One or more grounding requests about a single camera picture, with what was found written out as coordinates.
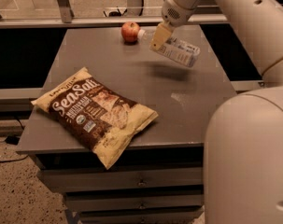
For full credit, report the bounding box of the grey metal railing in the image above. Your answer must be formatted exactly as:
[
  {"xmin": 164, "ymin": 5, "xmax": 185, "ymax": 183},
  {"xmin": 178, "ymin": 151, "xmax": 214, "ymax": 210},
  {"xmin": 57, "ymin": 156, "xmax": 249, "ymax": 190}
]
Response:
[{"xmin": 0, "ymin": 0, "xmax": 229, "ymax": 30}]

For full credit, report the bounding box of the red apple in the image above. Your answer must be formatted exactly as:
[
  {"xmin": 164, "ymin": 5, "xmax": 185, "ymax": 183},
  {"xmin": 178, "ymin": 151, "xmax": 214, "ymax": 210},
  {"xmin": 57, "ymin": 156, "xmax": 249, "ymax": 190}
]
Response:
[{"xmin": 121, "ymin": 21, "xmax": 140, "ymax": 43}]

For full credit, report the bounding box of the sea salt chips bag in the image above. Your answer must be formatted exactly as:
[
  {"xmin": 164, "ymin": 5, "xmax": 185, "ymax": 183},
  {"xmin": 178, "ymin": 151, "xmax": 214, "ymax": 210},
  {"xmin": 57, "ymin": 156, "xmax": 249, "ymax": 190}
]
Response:
[{"xmin": 33, "ymin": 67, "xmax": 158, "ymax": 169}]

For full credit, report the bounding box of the black floor cable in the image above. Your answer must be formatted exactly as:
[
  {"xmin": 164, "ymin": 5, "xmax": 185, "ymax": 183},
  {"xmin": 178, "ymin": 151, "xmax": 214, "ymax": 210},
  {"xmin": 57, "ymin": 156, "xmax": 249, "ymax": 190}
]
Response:
[{"xmin": 0, "ymin": 115, "xmax": 29, "ymax": 164}]

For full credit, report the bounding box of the grey drawer cabinet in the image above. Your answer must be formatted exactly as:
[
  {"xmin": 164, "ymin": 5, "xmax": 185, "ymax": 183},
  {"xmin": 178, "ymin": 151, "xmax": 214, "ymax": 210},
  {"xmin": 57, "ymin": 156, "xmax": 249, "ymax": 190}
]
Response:
[{"xmin": 20, "ymin": 25, "xmax": 234, "ymax": 224}]

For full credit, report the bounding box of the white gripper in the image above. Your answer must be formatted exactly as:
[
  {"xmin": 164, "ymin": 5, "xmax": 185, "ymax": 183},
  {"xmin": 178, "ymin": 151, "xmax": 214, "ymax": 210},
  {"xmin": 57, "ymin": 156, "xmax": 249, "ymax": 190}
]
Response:
[{"xmin": 150, "ymin": 0, "xmax": 195, "ymax": 50}]

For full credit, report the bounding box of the clear plastic water bottle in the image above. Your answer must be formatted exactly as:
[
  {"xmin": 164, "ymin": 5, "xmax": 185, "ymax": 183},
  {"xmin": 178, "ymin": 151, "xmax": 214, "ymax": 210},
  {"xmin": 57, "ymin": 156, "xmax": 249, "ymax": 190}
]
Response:
[{"xmin": 137, "ymin": 29, "xmax": 201, "ymax": 67}]

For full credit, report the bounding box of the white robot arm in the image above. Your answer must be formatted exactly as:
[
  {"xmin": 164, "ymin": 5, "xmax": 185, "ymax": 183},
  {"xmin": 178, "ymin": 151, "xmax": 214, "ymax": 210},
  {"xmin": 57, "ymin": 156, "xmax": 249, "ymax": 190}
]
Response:
[{"xmin": 152, "ymin": 0, "xmax": 283, "ymax": 224}]

